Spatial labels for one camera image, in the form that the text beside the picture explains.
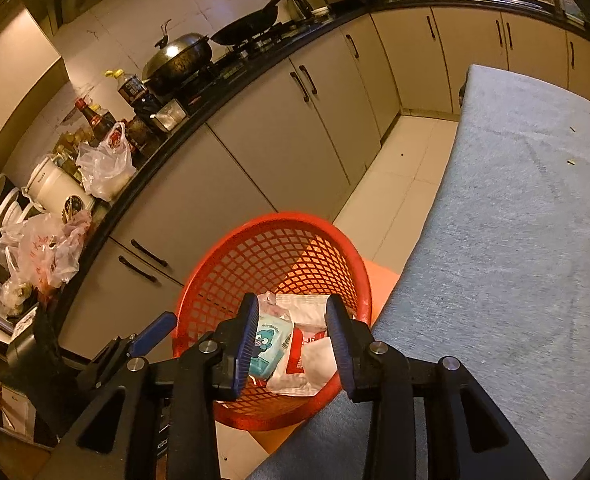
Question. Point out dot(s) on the teal wet wipes pack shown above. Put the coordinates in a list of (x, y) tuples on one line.
[(271, 342)]

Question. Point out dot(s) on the red plastic basket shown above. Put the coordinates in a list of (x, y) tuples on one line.
[(288, 253)]

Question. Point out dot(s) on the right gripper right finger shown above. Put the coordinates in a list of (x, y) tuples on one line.
[(357, 353)]

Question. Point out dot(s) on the cooking oil bottle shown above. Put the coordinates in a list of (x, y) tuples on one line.
[(134, 91)]

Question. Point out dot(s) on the white plastic bag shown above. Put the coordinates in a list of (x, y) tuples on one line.
[(106, 168)]

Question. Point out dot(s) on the black frying pan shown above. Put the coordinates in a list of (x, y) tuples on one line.
[(249, 26)]

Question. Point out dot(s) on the red white paper wrapper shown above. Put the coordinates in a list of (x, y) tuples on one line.
[(309, 362)]

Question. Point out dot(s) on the soy sauce bottle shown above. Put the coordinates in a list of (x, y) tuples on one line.
[(100, 125)]

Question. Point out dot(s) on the pink printed plastic bag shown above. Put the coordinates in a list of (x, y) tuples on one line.
[(44, 251)]

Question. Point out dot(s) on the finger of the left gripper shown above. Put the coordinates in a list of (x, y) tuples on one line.
[(152, 335)]

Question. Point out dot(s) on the steel wok with lid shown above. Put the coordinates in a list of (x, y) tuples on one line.
[(175, 61)]

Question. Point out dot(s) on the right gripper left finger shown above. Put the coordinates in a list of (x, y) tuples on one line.
[(236, 342)]

